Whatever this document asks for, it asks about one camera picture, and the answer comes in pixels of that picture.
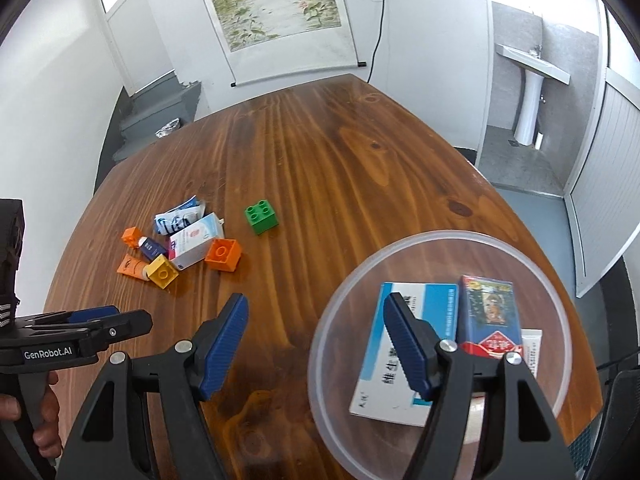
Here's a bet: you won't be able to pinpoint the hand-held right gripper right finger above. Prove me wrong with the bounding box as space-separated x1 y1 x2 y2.
382 291 576 480

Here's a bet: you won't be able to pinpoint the person's left hand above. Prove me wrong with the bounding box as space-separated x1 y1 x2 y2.
0 371 64 460

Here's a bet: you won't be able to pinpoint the blue and white medicine box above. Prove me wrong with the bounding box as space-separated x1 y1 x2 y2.
348 282 461 427

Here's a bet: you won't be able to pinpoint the grey stairs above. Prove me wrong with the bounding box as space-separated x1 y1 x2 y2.
112 70 203 163

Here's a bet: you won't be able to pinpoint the pink and white box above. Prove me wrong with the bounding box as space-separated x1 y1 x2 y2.
167 212 226 272

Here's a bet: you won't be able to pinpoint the blue plaid cushion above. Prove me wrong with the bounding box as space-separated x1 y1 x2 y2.
567 410 603 471

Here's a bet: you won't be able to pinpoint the black office chair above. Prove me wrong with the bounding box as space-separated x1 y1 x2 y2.
592 350 640 480

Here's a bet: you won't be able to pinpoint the large orange toy block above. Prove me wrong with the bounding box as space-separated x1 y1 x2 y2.
204 238 242 272

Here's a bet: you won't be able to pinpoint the dark blue small box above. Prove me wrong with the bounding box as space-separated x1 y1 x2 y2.
139 236 168 261

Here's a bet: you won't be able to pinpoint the blue and white sachet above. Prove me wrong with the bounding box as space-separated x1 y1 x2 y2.
153 197 207 236

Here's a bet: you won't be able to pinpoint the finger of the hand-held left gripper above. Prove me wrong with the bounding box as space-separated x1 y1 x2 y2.
74 309 154 357
27 304 121 329

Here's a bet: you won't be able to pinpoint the black power cable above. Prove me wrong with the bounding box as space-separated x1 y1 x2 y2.
366 0 388 83

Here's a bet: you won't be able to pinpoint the white ointment tube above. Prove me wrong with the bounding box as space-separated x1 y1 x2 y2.
520 329 544 378

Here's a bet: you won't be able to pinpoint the wall scroll painting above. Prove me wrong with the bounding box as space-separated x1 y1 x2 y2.
190 0 367 87

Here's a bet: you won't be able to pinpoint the white pedestal sink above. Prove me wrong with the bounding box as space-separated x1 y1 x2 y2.
495 42 572 150

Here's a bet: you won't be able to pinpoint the green toy block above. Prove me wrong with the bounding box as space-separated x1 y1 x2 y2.
244 200 278 235

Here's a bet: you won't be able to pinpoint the orange comb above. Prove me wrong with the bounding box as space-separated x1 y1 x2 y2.
116 254 151 281

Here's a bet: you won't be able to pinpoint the clear plastic bowl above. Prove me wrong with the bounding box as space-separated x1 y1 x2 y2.
307 230 573 480

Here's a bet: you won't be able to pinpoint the white panelled door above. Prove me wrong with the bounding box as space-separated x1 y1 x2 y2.
565 80 640 298

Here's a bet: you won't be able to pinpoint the yellow toy block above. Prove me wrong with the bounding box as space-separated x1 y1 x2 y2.
146 254 180 289

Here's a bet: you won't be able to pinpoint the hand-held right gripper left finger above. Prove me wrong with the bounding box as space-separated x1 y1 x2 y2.
55 292 250 480

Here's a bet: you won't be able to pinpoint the red playing card box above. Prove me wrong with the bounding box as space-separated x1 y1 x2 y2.
459 275 523 359

